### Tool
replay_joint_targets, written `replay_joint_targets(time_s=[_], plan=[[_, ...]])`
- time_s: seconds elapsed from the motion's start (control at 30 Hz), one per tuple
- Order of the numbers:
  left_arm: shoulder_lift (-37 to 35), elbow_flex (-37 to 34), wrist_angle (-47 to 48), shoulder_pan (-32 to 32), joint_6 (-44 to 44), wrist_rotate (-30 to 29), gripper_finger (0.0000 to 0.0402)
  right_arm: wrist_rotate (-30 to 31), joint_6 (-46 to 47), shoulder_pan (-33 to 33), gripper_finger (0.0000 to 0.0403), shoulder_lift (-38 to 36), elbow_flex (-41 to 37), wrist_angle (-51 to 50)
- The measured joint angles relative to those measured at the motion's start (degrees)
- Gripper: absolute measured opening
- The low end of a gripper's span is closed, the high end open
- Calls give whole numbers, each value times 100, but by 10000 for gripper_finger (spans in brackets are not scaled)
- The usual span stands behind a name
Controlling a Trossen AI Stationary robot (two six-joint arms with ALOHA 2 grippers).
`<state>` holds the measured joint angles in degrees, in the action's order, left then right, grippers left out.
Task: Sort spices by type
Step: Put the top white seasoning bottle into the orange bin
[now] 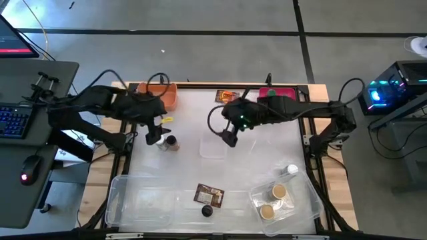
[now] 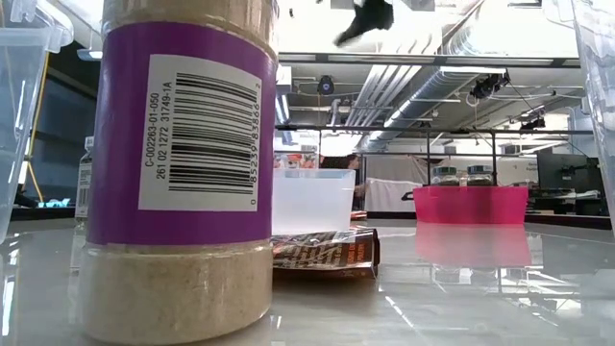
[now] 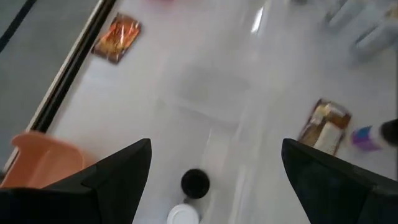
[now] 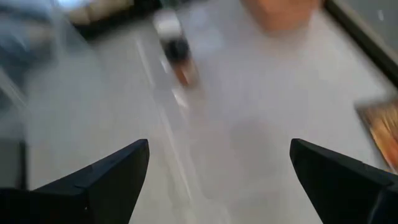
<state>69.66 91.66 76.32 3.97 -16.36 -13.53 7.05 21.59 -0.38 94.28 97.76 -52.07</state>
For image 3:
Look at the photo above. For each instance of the orange spice packet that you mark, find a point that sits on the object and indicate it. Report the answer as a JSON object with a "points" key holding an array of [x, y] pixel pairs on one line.
{"points": [[117, 37]]}

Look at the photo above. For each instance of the orange plastic bin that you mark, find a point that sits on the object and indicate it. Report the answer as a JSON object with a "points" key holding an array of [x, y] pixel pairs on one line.
{"points": [[46, 161]]}

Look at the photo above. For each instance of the black-lid purple-label spice jar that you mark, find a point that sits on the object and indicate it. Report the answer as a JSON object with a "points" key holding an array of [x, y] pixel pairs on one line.
{"points": [[373, 137]]}

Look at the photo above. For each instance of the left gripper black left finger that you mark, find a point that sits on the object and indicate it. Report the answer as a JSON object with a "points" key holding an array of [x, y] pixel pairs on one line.
{"points": [[93, 199]]}

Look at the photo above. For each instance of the black metal table frame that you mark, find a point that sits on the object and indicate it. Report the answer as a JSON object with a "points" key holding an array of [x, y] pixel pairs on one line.
{"points": [[74, 62]]}

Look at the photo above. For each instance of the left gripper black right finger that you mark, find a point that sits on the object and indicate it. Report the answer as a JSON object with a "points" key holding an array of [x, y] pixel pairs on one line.
{"points": [[342, 196]]}

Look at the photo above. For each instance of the large clear plastic bin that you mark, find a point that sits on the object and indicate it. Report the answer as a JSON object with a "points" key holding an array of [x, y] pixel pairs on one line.
{"points": [[363, 28]]}

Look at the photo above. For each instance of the brown spice packet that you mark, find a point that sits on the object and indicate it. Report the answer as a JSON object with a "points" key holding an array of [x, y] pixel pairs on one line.
{"points": [[325, 126]]}

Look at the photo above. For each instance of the white-lid spice jar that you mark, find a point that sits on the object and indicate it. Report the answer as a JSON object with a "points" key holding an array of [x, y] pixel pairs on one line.
{"points": [[183, 215]]}

